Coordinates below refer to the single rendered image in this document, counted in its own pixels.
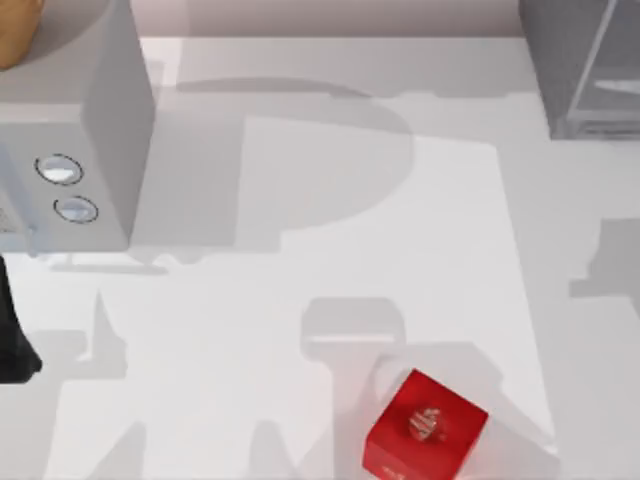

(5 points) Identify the red box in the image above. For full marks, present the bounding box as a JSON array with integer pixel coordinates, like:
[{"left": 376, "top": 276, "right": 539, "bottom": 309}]
[{"left": 362, "top": 368, "right": 490, "bottom": 480}]

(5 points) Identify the pale microwave oven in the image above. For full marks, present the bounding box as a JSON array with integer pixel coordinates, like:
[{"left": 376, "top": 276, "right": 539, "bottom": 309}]
[{"left": 0, "top": 0, "right": 156, "bottom": 257}]

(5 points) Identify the brown bread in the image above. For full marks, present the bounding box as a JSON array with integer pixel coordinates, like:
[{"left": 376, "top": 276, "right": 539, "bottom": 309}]
[{"left": 0, "top": 0, "right": 42, "bottom": 70}]

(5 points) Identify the grey cabinet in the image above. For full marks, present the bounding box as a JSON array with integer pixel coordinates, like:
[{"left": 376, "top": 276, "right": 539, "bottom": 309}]
[{"left": 517, "top": 0, "right": 640, "bottom": 141}]

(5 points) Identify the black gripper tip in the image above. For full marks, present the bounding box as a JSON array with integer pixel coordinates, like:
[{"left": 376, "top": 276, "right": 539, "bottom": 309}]
[{"left": 0, "top": 254, "right": 43, "bottom": 386}]

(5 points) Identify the round microwave knob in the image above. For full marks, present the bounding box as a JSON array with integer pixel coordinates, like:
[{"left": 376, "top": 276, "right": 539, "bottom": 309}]
[
  {"left": 52, "top": 195, "right": 100, "bottom": 226},
  {"left": 33, "top": 153, "right": 85, "bottom": 185}
]

